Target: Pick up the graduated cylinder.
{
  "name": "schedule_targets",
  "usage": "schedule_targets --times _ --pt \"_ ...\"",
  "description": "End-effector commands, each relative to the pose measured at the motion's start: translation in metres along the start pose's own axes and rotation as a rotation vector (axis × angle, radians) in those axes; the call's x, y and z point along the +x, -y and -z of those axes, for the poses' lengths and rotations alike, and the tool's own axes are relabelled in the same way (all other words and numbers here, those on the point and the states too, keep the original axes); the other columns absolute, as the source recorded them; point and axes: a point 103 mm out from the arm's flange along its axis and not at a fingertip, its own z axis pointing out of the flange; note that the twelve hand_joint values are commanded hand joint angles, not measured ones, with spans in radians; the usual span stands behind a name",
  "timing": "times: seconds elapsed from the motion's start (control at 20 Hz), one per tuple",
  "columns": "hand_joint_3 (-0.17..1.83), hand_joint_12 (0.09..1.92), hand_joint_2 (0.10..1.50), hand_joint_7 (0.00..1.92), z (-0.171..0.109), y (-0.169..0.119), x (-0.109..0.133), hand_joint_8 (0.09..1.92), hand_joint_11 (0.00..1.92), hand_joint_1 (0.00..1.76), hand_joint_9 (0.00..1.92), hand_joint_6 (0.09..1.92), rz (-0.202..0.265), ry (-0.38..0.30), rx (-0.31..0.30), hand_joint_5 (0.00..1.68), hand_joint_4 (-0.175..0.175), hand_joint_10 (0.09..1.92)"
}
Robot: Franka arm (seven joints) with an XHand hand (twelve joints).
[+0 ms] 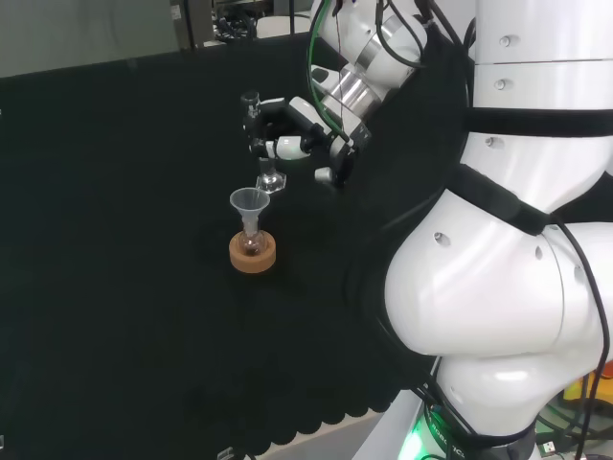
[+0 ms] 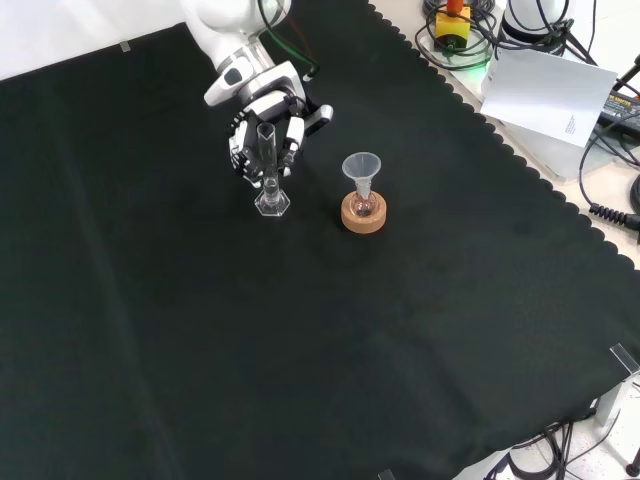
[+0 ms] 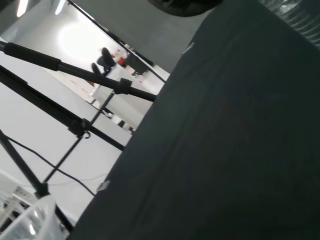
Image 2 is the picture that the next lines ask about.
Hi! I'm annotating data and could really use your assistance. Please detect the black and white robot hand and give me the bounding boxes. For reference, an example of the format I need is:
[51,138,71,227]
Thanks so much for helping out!
[203,59,335,190]

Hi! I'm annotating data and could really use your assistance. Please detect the clear glass graduated cylinder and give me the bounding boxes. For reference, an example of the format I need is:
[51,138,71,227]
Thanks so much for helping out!
[253,121,292,218]

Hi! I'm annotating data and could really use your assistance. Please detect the small round-bottom glass flask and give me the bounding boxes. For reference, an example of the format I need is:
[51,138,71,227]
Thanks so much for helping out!
[349,188,379,219]

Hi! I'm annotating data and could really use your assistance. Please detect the yellow stop button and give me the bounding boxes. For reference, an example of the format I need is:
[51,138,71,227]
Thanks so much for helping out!
[433,0,473,53]

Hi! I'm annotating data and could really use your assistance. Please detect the black cloth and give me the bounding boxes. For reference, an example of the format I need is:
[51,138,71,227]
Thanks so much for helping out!
[0,0,640,480]

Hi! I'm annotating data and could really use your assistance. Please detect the pale white board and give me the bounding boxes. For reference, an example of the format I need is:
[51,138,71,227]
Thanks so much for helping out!
[479,47,619,149]

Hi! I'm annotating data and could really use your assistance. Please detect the white box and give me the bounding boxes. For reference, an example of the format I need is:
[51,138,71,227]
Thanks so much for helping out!
[498,118,599,183]

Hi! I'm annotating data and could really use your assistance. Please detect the black power adapter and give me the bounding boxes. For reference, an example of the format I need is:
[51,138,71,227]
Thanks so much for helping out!
[598,91,640,127]

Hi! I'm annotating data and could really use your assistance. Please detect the black tripod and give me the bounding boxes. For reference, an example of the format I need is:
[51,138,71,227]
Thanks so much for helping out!
[611,51,640,95]

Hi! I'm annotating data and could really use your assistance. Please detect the green cable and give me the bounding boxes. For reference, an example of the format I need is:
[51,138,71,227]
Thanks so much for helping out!
[257,0,322,82]

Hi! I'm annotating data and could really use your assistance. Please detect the orange cable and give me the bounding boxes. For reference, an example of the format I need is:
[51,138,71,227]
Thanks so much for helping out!
[284,13,317,65]

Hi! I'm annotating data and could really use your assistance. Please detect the cork ring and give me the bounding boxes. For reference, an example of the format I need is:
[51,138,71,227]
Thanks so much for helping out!
[340,193,389,235]

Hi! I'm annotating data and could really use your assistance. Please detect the black cables round stop button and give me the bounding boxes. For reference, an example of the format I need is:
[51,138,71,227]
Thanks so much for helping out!
[413,0,501,70]

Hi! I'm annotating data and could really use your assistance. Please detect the black spiral cable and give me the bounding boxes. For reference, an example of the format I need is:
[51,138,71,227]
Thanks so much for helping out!
[578,124,640,232]

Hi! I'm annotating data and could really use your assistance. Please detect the black floor cable bundle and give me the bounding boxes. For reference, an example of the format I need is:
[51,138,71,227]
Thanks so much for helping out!
[481,421,627,480]

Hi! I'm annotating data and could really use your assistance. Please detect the white metal bracket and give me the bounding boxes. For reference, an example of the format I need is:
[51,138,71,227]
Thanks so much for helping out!
[593,381,640,427]

